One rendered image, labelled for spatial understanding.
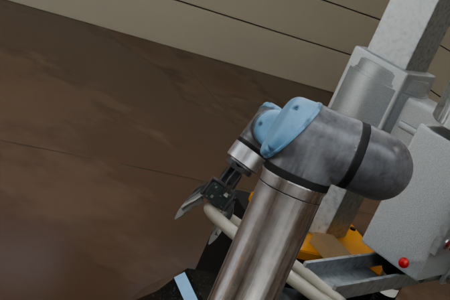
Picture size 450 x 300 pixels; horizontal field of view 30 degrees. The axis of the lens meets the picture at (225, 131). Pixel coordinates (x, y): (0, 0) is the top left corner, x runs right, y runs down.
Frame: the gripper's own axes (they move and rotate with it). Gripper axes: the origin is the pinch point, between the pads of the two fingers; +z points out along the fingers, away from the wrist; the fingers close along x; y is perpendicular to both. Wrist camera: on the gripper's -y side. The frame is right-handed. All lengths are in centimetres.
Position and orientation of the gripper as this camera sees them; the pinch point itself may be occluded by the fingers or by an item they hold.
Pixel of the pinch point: (193, 229)
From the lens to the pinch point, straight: 210.3
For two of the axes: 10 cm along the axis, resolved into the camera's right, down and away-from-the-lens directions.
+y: -0.7, -0.7, -10.0
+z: -5.9, 8.1, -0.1
